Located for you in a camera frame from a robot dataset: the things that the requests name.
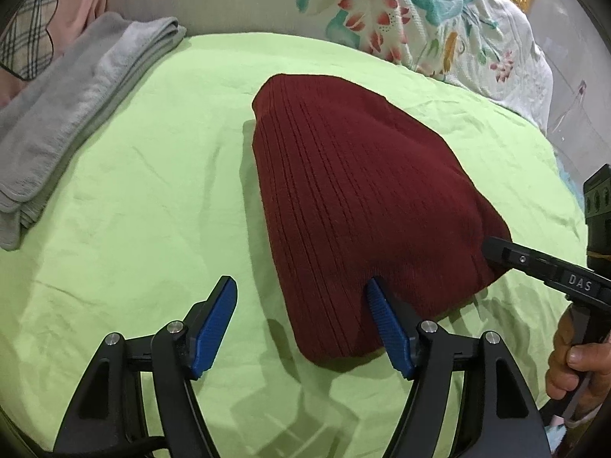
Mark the floral quilt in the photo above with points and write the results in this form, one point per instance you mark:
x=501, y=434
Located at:
x=429, y=14

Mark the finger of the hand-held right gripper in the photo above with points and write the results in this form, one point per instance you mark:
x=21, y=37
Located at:
x=515, y=255

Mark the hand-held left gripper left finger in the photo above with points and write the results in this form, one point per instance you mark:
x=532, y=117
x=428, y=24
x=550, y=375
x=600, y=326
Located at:
x=217, y=324

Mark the green bed sheet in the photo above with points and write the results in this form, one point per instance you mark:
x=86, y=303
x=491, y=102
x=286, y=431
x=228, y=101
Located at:
x=167, y=200

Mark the grey folded towel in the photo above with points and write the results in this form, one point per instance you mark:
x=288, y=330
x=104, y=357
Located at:
x=71, y=105

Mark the pink pillow with plaid heart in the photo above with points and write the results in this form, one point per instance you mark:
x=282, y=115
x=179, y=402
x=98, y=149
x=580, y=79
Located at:
x=71, y=4

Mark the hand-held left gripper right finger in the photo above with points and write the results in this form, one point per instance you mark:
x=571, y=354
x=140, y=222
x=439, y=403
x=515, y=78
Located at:
x=389, y=331

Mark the maroon knit sweater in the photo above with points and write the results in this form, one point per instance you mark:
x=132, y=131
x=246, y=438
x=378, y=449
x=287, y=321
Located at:
x=363, y=200

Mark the person's right hand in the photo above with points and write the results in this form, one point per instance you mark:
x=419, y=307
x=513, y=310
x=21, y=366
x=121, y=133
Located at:
x=580, y=358

